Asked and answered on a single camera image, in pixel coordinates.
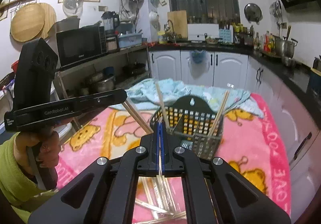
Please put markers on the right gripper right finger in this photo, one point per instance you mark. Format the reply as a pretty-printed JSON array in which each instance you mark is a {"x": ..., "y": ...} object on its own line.
[{"x": 171, "y": 141}]

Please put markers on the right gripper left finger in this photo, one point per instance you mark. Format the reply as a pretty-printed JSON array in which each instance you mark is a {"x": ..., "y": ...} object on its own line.
[{"x": 151, "y": 142}]

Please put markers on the chopsticks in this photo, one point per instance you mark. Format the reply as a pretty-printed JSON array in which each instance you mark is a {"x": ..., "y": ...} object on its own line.
[
  {"x": 163, "y": 121},
  {"x": 131, "y": 109},
  {"x": 221, "y": 109},
  {"x": 159, "y": 200}
]

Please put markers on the green left sleeve forearm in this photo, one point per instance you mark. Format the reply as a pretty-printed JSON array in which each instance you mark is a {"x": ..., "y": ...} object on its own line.
[{"x": 22, "y": 192}]

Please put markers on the person's left hand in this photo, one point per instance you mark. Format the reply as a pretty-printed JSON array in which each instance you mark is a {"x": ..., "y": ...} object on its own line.
[{"x": 48, "y": 155}]

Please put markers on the dark green utensil basket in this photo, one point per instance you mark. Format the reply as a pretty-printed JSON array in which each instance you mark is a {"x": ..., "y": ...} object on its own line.
[{"x": 191, "y": 119}]

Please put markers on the light blue towel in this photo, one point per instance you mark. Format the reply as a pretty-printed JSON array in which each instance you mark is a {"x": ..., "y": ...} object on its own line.
[{"x": 144, "y": 96}]

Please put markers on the wrapped chopsticks on blanket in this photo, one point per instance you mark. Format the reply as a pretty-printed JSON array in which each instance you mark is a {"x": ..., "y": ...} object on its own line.
[{"x": 159, "y": 200}]

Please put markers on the black microwave oven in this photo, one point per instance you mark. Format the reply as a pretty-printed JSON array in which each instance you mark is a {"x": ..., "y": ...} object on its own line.
[{"x": 80, "y": 44}]

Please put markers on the round bamboo tray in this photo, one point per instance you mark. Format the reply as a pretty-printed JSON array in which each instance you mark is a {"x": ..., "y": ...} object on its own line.
[{"x": 27, "y": 22}]

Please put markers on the white cabinet doors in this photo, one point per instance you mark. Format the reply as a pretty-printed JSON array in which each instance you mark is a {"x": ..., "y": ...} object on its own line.
[{"x": 200, "y": 67}]

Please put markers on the black blender jug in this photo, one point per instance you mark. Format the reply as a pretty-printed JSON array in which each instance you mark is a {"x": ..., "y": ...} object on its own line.
[{"x": 110, "y": 20}]

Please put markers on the wooden cutting board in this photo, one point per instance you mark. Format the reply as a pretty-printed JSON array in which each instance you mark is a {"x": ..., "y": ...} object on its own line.
[{"x": 179, "y": 20}]

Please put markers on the steel stock pot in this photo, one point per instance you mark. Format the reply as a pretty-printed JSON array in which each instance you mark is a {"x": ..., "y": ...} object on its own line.
[{"x": 285, "y": 47}]

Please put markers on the hanging steel pan lid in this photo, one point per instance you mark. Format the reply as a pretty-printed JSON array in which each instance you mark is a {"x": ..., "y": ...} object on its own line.
[{"x": 253, "y": 13}]

